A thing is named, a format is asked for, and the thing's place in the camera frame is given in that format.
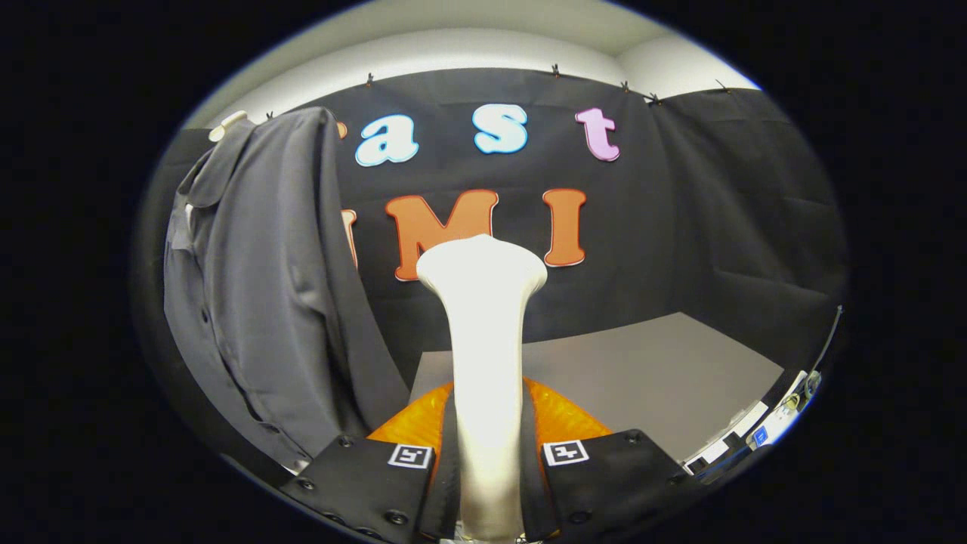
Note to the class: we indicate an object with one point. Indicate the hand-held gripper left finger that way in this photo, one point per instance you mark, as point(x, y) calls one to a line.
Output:
point(363, 483)

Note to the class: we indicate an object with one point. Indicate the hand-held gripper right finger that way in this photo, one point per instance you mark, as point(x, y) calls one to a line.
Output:
point(612, 483)

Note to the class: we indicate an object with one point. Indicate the grey button-up shirt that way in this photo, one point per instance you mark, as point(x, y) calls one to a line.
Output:
point(272, 287)

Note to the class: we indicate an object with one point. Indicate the beige cabinet with dark top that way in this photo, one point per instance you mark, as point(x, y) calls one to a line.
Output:
point(650, 378)

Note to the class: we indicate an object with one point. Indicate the white side table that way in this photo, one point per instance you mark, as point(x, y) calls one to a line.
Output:
point(744, 419)

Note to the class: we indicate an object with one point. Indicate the black backdrop cloth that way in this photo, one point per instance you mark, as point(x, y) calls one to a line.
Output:
point(680, 227)

